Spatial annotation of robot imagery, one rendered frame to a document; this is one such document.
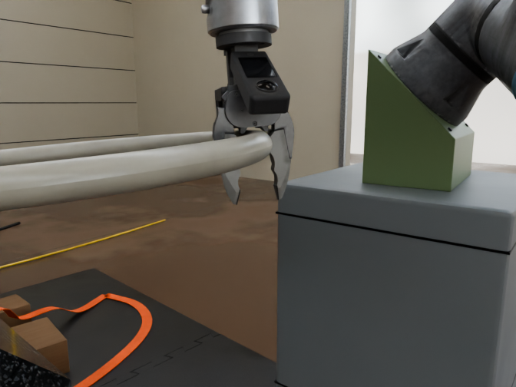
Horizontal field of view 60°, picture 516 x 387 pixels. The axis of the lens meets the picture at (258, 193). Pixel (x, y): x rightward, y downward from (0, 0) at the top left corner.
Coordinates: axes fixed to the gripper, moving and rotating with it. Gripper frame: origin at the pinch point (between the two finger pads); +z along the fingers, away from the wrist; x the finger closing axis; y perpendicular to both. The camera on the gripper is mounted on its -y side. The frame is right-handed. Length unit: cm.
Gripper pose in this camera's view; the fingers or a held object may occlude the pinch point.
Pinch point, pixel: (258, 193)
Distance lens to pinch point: 58.4
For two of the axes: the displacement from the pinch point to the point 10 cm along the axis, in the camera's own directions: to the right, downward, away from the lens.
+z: 0.7, 9.8, 1.8
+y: -2.4, -1.5, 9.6
